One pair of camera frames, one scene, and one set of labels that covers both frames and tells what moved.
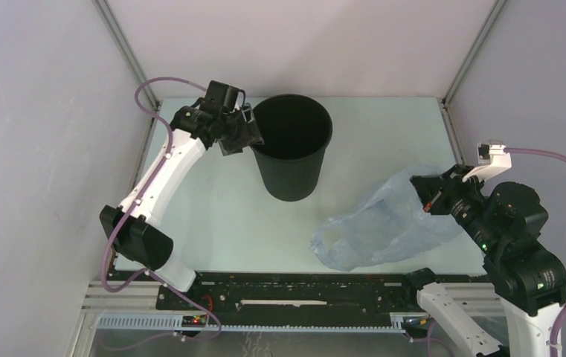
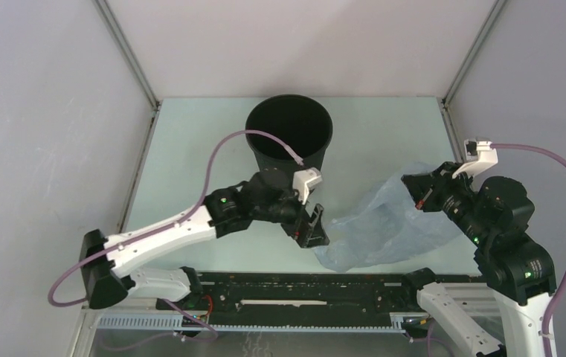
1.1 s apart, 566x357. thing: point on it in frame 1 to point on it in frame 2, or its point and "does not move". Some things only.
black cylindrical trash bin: (295, 129) does not move
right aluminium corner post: (496, 9) does not move
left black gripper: (248, 131) to (317, 235)
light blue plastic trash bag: (390, 225) does not move
